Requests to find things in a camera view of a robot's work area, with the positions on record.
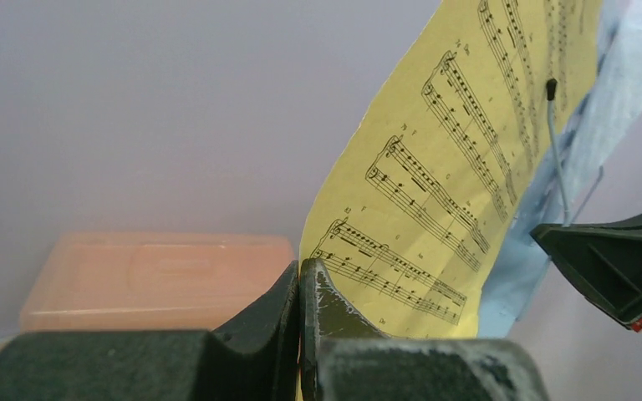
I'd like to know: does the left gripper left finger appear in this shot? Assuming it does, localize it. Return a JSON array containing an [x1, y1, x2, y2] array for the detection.
[[0, 262, 299, 400]]

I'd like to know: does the yellow sheet music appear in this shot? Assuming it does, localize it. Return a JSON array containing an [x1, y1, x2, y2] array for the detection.
[[299, 0, 602, 338]]

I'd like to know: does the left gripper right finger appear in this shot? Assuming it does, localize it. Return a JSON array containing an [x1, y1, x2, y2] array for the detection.
[[298, 258, 549, 401]]

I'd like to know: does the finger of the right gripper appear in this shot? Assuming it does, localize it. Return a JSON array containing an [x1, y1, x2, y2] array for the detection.
[[531, 213, 642, 332]]

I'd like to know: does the pink plastic storage box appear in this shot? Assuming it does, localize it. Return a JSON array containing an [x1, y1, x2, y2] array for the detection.
[[19, 232, 295, 332]]

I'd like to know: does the light blue music stand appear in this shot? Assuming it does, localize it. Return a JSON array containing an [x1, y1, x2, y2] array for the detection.
[[478, 1, 642, 338]]

